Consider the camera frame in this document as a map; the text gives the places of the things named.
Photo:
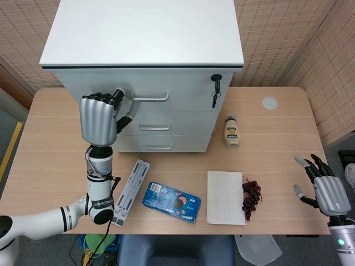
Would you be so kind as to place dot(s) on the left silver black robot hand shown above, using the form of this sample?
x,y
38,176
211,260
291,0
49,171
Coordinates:
x,y
97,122

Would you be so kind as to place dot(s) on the medium white drawer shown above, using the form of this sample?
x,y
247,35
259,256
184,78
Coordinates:
x,y
194,122

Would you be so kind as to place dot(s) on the green plastic bucket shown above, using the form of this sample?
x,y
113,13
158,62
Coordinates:
x,y
93,242

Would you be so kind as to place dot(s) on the dark red grape bunch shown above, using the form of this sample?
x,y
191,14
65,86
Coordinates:
x,y
251,194

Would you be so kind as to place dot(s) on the black floor object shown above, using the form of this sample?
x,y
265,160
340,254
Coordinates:
x,y
346,156

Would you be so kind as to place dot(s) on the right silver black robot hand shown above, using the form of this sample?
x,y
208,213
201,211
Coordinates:
x,y
331,195

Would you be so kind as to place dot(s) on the small white drawer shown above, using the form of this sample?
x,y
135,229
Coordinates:
x,y
191,142

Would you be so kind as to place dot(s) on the folded silver laptop stand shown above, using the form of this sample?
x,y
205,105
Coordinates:
x,y
133,185

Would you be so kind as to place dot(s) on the beige drink bottle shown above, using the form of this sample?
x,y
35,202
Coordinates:
x,y
232,135

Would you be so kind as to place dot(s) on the white lined spiral notebook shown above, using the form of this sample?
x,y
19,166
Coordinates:
x,y
224,196

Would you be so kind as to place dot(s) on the white shoe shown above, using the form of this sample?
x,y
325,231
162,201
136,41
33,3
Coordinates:
x,y
350,176

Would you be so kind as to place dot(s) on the blue chair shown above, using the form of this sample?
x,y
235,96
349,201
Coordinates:
x,y
172,249

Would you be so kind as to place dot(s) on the large drawer with lock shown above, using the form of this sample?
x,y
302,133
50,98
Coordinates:
x,y
183,87

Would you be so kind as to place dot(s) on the blue Oreo cookie box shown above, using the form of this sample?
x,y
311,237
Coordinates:
x,y
166,202

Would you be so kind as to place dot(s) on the hanging black key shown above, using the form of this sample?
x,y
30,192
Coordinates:
x,y
214,101

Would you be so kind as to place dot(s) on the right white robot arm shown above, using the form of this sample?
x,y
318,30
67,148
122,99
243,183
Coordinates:
x,y
344,243

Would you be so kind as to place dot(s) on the black key in lock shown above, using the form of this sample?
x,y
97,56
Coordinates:
x,y
216,79

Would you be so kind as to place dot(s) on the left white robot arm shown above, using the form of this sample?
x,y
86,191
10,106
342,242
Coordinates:
x,y
41,221

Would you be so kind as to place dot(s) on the translucent white plastic bin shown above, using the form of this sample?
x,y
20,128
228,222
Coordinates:
x,y
258,249

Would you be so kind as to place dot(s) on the white drawer cabinet body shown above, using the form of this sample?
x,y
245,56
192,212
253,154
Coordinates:
x,y
138,33

